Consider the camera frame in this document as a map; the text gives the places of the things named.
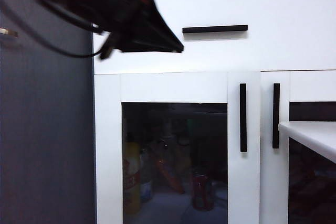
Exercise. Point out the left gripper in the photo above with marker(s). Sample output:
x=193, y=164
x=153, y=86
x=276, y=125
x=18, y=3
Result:
x=126, y=6

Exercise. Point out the white glass cabinet door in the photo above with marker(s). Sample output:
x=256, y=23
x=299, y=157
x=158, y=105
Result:
x=107, y=155
x=266, y=182

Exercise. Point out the red beverage can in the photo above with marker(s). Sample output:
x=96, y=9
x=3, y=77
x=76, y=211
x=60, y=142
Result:
x=202, y=192

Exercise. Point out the wide white drawer front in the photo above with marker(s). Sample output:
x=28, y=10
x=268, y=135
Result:
x=288, y=51

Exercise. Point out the orange snack packet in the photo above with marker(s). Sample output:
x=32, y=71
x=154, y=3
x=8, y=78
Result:
x=170, y=179

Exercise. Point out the yellow detergent bottle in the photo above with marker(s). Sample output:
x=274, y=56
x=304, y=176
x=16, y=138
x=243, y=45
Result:
x=132, y=182

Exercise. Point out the clear pump bottle blue label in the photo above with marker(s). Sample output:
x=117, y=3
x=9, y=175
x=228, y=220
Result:
x=146, y=187

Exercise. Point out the white table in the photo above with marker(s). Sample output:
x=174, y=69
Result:
x=309, y=134

